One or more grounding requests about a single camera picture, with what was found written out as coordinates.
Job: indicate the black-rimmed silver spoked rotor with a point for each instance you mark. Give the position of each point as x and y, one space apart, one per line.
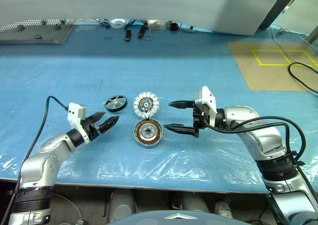
115 102

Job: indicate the white tape roll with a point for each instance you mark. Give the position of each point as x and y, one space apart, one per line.
112 23

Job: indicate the grey peg on board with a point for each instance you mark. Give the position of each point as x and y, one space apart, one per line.
58 27
62 22
21 28
44 22

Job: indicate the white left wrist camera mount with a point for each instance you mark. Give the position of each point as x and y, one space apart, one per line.
74 115

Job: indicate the brown cardboard sheet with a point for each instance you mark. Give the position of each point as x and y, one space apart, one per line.
265 78

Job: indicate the blue plastic table cover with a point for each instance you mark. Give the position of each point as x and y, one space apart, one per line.
174 73

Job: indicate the grey robot torso shell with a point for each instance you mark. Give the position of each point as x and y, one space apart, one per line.
149 218

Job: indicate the grey rounded cylinder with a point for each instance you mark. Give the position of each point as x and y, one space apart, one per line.
223 207
192 202
121 203

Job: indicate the silver motor housing copper windings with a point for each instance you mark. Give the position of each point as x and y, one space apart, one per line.
148 133

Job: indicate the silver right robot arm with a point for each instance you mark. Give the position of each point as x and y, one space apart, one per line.
268 140

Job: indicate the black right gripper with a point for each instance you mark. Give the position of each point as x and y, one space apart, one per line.
200 118

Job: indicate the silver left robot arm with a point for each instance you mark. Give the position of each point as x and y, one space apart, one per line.
42 160

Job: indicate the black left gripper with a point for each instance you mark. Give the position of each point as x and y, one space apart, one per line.
91 130

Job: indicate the beige metal post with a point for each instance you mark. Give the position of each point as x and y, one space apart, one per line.
312 33

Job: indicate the long black bar tool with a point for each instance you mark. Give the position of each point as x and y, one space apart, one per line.
142 30

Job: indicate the thin black tweezers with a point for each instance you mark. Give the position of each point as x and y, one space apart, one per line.
129 25

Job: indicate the grey perforated metal board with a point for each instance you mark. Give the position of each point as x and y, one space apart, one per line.
29 33

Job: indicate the white backdrop sheet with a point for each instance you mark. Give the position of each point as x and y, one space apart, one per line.
149 1

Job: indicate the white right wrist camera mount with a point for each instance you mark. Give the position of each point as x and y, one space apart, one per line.
207 96

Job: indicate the short black bar tool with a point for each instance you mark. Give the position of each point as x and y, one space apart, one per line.
127 35

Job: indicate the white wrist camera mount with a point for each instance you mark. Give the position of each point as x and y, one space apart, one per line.
207 96
74 115

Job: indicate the dark grey panel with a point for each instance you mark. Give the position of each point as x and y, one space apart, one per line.
279 9

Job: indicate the small black cylinder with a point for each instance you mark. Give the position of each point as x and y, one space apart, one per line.
173 26

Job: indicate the clear plastic parts box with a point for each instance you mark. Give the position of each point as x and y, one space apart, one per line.
156 25

